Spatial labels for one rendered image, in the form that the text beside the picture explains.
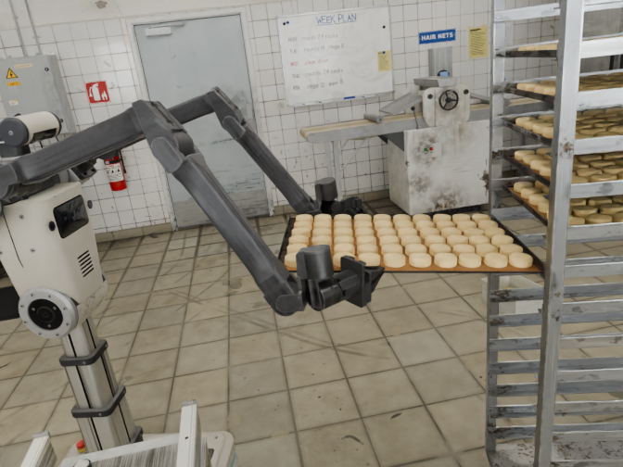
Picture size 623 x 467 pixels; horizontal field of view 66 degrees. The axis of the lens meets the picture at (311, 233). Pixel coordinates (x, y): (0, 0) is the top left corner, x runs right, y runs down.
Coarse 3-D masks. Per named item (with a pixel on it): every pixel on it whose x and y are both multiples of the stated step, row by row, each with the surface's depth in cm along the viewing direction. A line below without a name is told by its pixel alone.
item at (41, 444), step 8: (40, 432) 96; (48, 432) 96; (32, 440) 95; (40, 440) 94; (48, 440) 95; (32, 448) 93; (40, 448) 92; (48, 448) 95; (32, 456) 91; (40, 456) 91; (48, 456) 94; (56, 456) 97; (24, 464) 89; (32, 464) 89; (40, 464) 90; (48, 464) 94
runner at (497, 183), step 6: (492, 180) 140; (498, 180) 140; (504, 180) 139; (510, 180) 139; (516, 180) 139; (522, 180) 139; (528, 180) 139; (534, 180) 139; (492, 186) 140; (498, 186) 140
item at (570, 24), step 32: (576, 0) 83; (576, 32) 85; (576, 64) 87; (576, 96) 89; (544, 288) 105; (544, 320) 106; (544, 352) 108; (544, 384) 110; (544, 416) 113; (544, 448) 117
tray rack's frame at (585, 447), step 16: (496, 448) 174; (512, 448) 173; (528, 448) 173; (560, 448) 171; (576, 448) 170; (592, 448) 169; (608, 448) 169; (496, 464) 168; (512, 464) 167; (528, 464) 166
